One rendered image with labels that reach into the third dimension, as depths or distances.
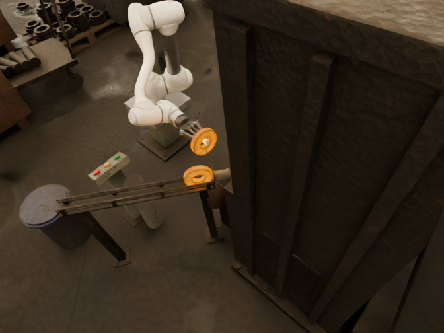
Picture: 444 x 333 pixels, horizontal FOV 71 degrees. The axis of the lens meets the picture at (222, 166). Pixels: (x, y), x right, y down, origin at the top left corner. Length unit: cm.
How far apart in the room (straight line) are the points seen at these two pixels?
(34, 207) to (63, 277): 53
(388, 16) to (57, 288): 232
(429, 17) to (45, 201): 212
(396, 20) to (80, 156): 277
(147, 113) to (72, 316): 137
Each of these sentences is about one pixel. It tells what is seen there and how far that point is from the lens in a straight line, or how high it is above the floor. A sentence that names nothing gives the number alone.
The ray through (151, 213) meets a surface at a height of 20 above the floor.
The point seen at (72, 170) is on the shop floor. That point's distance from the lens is 297.
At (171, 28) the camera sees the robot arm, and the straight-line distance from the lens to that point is 203.
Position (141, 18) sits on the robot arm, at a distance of 197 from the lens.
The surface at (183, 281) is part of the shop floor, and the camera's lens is 215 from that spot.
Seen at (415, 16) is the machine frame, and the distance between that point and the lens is 60.
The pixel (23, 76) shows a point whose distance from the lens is 371.
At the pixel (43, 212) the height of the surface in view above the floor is 43.
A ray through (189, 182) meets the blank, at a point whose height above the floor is 70.
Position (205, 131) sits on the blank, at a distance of 157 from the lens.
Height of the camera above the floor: 201
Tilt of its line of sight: 52 degrees down
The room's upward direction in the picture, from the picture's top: 8 degrees counter-clockwise
